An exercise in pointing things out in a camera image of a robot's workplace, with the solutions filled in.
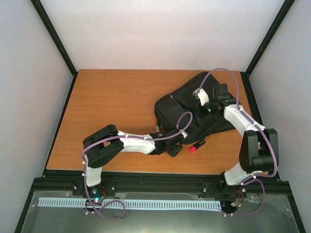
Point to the green lit circuit board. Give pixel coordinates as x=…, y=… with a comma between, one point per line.
x=99, y=196

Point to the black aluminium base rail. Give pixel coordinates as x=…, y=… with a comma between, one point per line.
x=112, y=183

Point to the black frame post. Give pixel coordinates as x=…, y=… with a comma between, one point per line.
x=283, y=11
x=42, y=13

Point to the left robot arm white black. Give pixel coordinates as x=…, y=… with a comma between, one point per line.
x=102, y=146

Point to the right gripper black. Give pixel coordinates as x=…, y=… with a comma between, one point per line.
x=201, y=113

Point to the light blue cable duct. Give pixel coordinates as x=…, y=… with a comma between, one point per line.
x=208, y=205

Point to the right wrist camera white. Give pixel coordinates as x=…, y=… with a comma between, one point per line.
x=202, y=96

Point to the right black frame post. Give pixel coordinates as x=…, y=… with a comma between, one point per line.
x=283, y=11

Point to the left black frame post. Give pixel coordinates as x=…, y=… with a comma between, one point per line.
x=42, y=13

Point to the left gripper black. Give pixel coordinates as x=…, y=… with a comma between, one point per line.
x=173, y=152

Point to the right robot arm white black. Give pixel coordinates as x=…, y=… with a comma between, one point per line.
x=259, y=148

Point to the pink highlighter marker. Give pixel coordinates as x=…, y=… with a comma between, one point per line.
x=196, y=146

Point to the black student backpack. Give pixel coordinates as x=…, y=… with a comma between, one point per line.
x=170, y=107

